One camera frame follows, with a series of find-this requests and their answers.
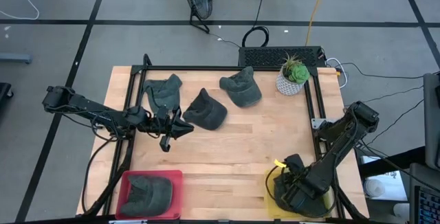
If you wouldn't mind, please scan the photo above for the succulent in white patterned pot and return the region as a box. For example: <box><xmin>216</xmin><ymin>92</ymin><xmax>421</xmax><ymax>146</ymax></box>
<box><xmin>275</xmin><ymin>53</ymin><xmax>311</xmax><ymax>97</ymax></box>

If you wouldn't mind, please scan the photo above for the yellow plastic bin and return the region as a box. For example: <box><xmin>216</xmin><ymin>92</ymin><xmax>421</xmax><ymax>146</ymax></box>
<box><xmin>263</xmin><ymin>168</ymin><xmax>336</xmax><ymax>220</ymax></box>

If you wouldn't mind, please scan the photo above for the black keyboard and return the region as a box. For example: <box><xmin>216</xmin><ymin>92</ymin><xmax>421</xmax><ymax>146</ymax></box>
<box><xmin>238</xmin><ymin>45</ymin><xmax>327</xmax><ymax>69</ymax></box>

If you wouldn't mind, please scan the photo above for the red plastic bin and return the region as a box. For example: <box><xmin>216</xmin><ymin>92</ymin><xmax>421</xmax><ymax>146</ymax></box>
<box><xmin>115</xmin><ymin>169</ymin><xmax>184</xmax><ymax>221</ymax></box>

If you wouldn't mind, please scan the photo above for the white roll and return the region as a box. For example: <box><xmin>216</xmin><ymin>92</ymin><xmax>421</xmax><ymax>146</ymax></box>
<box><xmin>363</xmin><ymin>178</ymin><xmax>386</xmax><ymax>199</ymax></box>

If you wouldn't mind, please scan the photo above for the black stand beam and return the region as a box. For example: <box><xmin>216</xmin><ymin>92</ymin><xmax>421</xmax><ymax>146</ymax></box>
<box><xmin>357</xmin><ymin>146</ymin><xmax>427</xmax><ymax>179</ymax></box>

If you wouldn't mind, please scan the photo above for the black coiled floor cable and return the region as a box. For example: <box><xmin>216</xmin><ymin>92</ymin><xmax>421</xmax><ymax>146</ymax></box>
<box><xmin>241</xmin><ymin>0</ymin><xmax>271</xmax><ymax>49</ymax></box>

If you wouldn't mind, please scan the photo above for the yellow floor cable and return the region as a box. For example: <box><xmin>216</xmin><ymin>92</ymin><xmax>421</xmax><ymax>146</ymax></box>
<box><xmin>305</xmin><ymin>0</ymin><xmax>331</xmax><ymax>47</ymax></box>

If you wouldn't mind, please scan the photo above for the black caster base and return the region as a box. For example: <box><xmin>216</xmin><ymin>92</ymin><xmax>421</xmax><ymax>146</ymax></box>
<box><xmin>0</xmin><ymin>82</ymin><xmax>14</xmax><ymax>102</ymax></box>

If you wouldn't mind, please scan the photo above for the large computer monitor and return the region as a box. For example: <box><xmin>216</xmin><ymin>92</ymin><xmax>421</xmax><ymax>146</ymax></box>
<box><xmin>422</xmin><ymin>72</ymin><xmax>440</xmax><ymax>172</ymax></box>

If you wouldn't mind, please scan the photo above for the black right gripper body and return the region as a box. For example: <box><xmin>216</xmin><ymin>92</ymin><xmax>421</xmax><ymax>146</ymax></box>
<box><xmin>280</xmin><ymin>153</ymin><xmax>322</xmax><ymax>211</ymax></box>

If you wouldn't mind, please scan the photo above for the laptop with lit keyboard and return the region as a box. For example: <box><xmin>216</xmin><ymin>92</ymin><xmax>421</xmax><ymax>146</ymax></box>
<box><xmin>408</xmin><ymin>163</ymin><xmax>440</xmax><ymax>224</ymax></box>

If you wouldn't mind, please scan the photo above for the grey table foot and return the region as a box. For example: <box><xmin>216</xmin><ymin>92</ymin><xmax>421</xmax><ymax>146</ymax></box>
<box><xmin>0</xmin><ymin>52</ymin><xmax>33</xmax><ymax>65</ymax></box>

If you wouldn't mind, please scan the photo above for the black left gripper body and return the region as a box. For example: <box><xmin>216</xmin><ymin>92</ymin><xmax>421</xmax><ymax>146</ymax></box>
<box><xmin>147</xmin><ymin>105</ymin><xmax>183</xmax><ymax>153</ymax></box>

